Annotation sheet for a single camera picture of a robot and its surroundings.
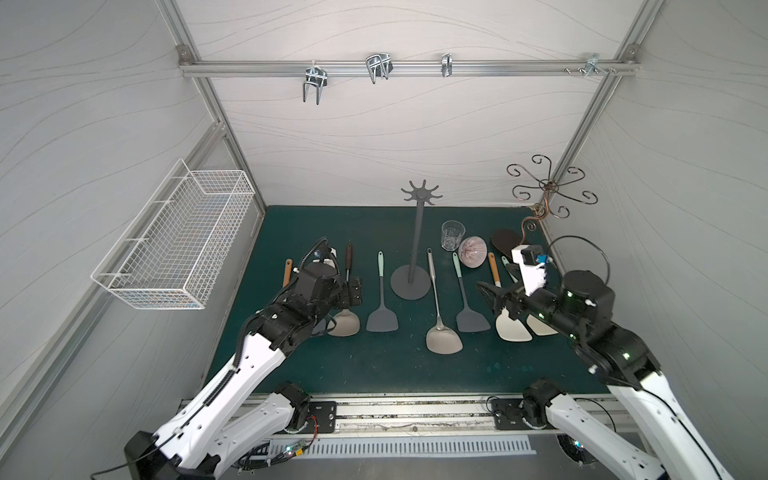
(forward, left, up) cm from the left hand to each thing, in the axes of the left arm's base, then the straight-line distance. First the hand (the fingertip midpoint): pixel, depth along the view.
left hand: (345, 282), depth 74 cm
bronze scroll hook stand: (+26, -57, +9) cm, 63 cm away
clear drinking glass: (+32, -33, -17) cm, 49 cm away
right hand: (-3, -35, +10) cm, 36 cm away
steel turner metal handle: (-8, -26, -17) cm, 32 cm away
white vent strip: (-32, -16, -22) cm, 42 cm away
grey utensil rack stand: (+13, -18, -21) cm, 30 cm away
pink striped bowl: (+25, -40, -19) cm, 51 cm away
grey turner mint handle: (0, -35, -20) cm, 40 cm away
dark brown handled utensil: (-2, +2, -21) cm, 21 cm away
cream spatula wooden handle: (-3, -46, -19) cm, 50 cm away
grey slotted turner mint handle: (-1, -9, -20) cm, 22 cm away
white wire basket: (+3, +40, +10) cm, 41 cm away
